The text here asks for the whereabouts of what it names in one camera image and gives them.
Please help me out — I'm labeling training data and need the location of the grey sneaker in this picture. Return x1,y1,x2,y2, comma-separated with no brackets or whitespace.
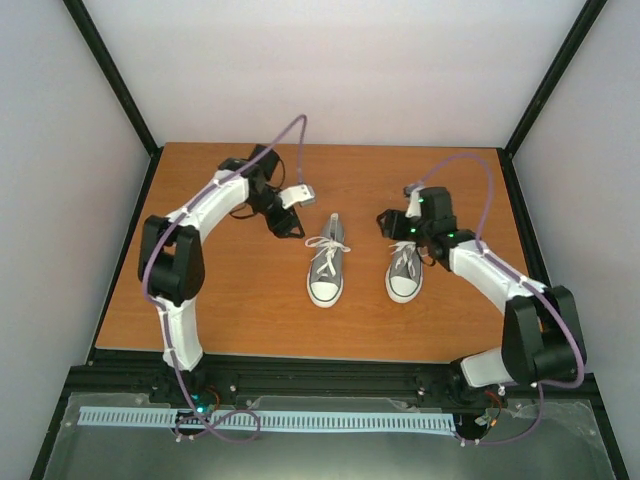
305,213,350,308
385,241,424,304

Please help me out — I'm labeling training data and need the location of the black left frame post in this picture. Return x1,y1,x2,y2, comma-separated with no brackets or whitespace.
62,0,161,157

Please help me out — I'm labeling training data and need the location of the white shoelace of sneaker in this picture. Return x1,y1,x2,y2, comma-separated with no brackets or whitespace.
389,241,425,283
305,236,351,282

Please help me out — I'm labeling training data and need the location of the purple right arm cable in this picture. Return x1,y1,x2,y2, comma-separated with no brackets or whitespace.
404,153,587,448

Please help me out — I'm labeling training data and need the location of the black right frame post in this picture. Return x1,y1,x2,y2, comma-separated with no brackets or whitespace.
502,0,610,156

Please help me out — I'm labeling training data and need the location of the black frame post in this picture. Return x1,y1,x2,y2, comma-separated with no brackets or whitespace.
62,0,161,157
502,0,610,156

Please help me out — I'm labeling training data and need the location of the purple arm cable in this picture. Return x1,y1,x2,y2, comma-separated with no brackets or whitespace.
404,153,587,448
142,114,307,444

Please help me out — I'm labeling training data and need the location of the clear plastic front sheet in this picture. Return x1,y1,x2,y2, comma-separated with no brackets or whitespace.
32,395,618,479

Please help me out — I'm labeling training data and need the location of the light blue cable duct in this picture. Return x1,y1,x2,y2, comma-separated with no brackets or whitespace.
77,406,456,436

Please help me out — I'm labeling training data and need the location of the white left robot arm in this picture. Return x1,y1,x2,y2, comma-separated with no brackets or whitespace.
138,145,315,403

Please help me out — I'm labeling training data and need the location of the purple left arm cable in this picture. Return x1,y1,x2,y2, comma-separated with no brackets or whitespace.
142,114,307,444

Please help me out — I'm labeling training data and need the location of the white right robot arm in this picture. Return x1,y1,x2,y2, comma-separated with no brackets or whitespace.
376,186,586,389

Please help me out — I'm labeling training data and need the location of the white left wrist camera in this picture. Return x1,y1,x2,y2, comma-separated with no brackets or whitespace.
279,183,316,209

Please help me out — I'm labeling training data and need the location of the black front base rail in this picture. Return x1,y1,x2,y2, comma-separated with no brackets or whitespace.
64,349,599,409

